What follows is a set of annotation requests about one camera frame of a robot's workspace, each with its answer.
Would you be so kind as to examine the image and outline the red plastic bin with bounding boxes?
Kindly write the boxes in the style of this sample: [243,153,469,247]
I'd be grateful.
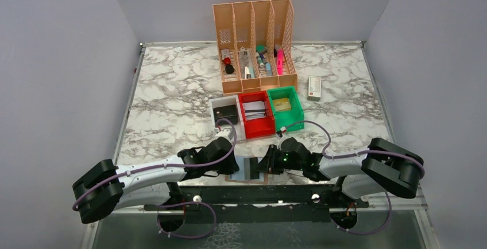
[238,91,275,139]

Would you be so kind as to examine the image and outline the white card stack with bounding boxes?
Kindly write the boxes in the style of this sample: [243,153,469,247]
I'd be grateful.
[242,101,266,121]

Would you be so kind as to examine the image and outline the white plastic bin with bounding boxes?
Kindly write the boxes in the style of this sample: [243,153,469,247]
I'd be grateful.
[209,95,246,141]

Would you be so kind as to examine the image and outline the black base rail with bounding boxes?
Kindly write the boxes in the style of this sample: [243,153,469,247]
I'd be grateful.
[144,184,369,229]

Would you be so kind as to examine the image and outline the purple cable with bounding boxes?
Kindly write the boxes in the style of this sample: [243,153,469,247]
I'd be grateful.
[276,120,426,236]
[72,118,238,240]

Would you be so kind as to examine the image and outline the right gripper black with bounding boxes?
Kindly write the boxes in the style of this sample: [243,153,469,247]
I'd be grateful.
[253,143,304,174]

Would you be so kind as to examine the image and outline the teal capped marker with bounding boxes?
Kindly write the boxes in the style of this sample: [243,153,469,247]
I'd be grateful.
[256,45,266,66]

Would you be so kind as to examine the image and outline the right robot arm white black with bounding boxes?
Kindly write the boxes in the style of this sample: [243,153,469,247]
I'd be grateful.
[256,138,425,207]

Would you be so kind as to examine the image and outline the gold card stack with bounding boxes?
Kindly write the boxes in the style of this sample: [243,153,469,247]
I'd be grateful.
[272,98,292,112]

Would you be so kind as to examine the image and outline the black card stack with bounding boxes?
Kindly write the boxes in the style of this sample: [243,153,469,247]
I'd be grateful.
[212,104,239,125]

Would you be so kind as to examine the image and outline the peach desk file organizer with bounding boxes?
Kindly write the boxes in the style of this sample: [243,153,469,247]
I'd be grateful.
[212,0,298,96]

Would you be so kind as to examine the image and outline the pink highlighter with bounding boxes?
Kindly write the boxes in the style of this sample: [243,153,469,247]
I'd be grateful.
[275,47,284,75]

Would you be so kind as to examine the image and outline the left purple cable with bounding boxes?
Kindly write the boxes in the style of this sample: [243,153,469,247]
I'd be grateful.
[72,118,238,240]

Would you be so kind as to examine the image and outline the green plastic bin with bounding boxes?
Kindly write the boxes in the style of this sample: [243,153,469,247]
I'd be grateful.
[267,86,304,131]

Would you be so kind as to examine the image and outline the white red small box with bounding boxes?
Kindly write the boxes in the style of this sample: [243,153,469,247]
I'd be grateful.
[307,76,322,102]

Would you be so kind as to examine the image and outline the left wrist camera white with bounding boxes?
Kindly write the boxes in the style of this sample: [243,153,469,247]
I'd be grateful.
[214,126,235,143]

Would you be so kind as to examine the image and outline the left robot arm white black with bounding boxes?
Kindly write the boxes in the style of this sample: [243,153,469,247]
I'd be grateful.
[72,137,238,224]

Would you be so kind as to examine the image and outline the brown leather card holder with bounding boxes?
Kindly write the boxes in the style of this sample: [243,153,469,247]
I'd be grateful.
[225,155,268,185]

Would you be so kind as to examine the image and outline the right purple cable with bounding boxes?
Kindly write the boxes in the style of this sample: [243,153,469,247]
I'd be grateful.
[276,120,426,236]

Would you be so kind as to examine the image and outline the red black small object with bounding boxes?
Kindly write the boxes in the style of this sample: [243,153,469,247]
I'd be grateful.
[222,57,235,75]

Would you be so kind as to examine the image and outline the blue white marker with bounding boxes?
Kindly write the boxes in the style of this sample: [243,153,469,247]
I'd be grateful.
[265,62,273,76]

